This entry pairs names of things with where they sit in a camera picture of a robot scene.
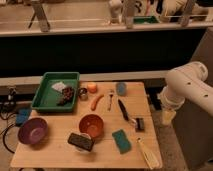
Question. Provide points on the orange bowl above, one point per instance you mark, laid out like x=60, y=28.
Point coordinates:
x=91, y=124

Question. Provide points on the purple bowl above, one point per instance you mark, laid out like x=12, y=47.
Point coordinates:
x=32, y=131

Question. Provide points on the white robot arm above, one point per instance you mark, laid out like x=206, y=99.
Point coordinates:
x=185, y=82

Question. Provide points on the white cloth in tray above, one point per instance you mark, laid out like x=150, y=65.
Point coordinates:
x=59, y=86

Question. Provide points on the green plastic tray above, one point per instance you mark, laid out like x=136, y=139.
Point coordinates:
x=46, y=98

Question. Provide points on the distant green tray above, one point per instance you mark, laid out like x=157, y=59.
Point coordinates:
x=145, y=19

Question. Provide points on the orange ball fruit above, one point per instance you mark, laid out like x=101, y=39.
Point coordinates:
x=92, y=87

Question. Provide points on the blue cup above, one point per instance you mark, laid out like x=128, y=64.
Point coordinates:
x=121, y=88

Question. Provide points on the toy carrot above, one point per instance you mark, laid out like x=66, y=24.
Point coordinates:
x=95, y=102

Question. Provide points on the black and white clip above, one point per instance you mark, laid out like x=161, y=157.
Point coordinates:
x=138, y=123

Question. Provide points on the teal sponge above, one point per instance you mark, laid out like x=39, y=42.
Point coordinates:
x=121, y=141

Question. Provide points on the black sponge block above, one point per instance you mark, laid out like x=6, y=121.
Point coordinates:
x=81, y=141

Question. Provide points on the cream dish brush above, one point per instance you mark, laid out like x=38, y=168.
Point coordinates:
x=148, y=154

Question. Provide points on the blue box on floor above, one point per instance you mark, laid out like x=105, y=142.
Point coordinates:
x=22, y=116

